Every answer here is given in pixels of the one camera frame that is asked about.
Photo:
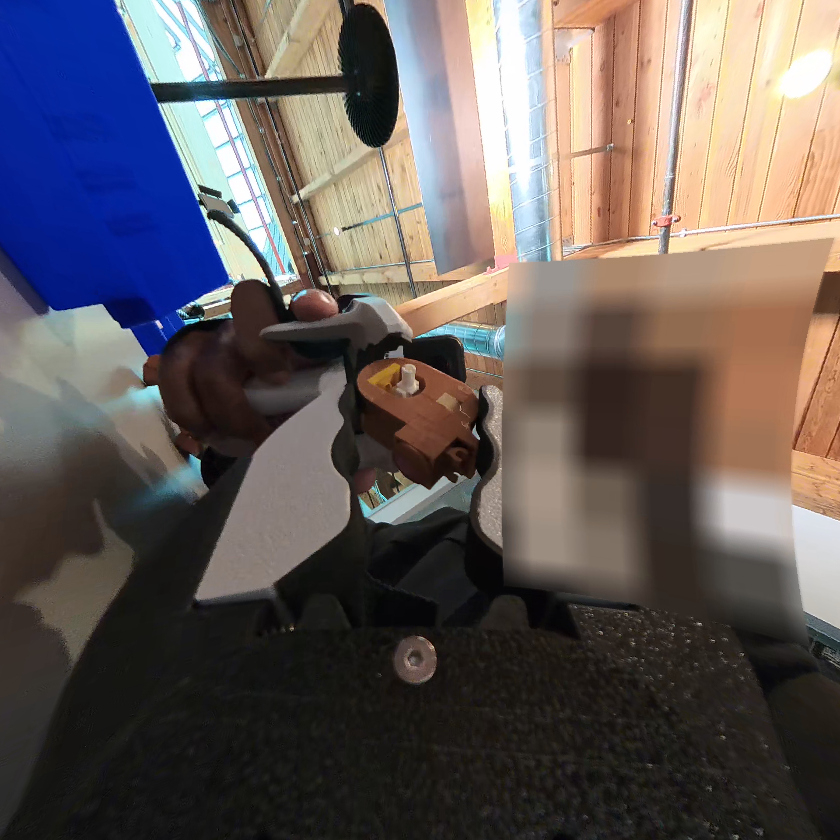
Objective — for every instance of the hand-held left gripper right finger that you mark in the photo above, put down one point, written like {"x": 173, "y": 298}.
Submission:
{"x": 491, "y": 499}

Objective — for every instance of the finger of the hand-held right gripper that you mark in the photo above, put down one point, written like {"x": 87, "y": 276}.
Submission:
{"x": 361, "y": 322}

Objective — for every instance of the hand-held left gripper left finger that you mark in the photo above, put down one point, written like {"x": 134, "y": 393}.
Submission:
{"x": 282, "y": 512}

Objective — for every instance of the round brown brick assembly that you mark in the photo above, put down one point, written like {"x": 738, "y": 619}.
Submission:
{"x": 420, "y": 420}

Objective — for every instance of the grey desk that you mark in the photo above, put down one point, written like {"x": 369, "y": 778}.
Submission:
{"x": 66, "y": 525}

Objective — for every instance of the wooden beam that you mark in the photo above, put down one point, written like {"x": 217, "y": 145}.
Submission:
{"x": 453, "y": 299}

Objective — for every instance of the black steel ceiling beam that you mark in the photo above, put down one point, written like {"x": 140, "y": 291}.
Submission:
{"x": 440, "y": 131}

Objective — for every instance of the black tripod lamp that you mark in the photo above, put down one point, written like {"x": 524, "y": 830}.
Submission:
{"x": 368, "y": 72}

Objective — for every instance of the row of blue plastic bins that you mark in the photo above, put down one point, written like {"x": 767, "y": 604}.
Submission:
{"x": 92, "y": 145}

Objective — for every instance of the round ceiling lamp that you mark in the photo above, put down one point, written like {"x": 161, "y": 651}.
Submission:
{"x": 805, "y": 72}

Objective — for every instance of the silver ventilation duct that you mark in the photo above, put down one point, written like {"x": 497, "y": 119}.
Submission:
{"x": 525, "y": 131}

